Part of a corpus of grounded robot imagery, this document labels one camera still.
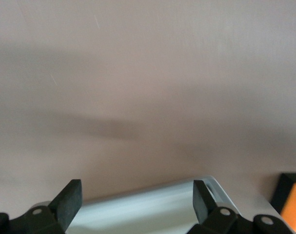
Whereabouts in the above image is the white drawer cabinet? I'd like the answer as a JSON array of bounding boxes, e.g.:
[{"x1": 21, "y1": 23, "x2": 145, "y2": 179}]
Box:
[{"x1": 64, "y1": 175, "x2": 283, "y2": 234}]

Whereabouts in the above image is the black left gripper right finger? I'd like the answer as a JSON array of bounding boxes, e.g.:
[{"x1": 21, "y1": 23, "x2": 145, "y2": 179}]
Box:
[{"x1": 188, "y1": 180, "x2": 295, "y2": 234}]

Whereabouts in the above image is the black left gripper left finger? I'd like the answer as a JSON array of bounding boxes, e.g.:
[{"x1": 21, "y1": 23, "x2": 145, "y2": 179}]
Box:
[{"x1": 0, "y1": 179, "x2": 83, "y2": 234}]

